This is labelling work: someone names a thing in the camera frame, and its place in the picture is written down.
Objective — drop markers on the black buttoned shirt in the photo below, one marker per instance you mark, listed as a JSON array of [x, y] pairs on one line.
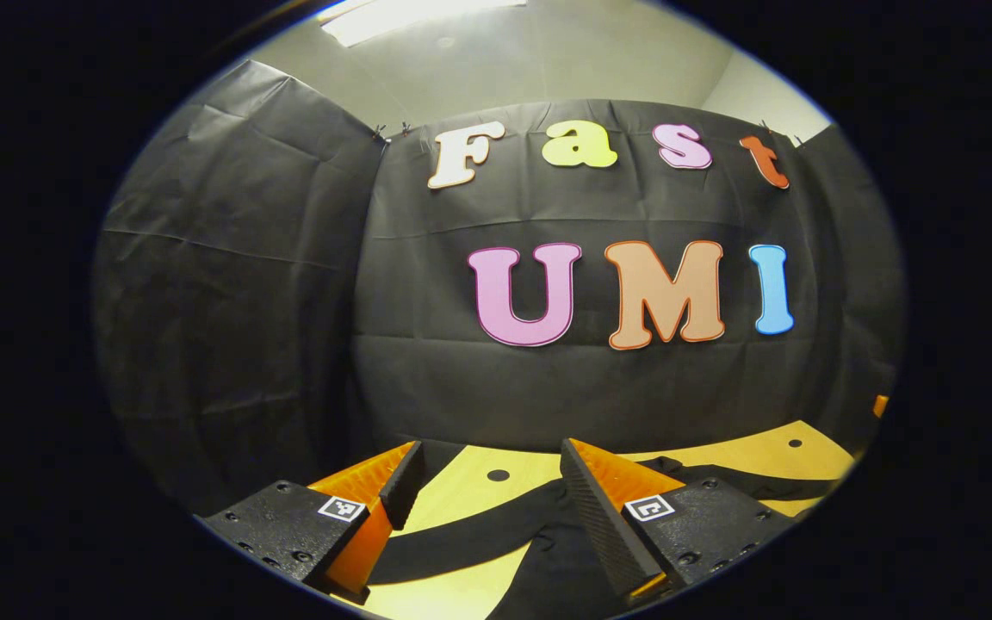
[[479, 534]]

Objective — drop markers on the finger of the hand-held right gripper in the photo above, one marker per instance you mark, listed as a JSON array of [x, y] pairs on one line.
[[880, 406]]

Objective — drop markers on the ceiling light panel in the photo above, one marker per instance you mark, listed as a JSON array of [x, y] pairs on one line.
[[410, 17]]

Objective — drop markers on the black backdrop cloth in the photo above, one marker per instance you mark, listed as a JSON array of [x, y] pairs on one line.
[[548, 387]]

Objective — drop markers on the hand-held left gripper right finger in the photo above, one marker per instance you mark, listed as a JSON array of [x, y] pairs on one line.
[[604, 525]]

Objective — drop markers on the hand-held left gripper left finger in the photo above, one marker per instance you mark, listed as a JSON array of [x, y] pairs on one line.
[[403, 486]]

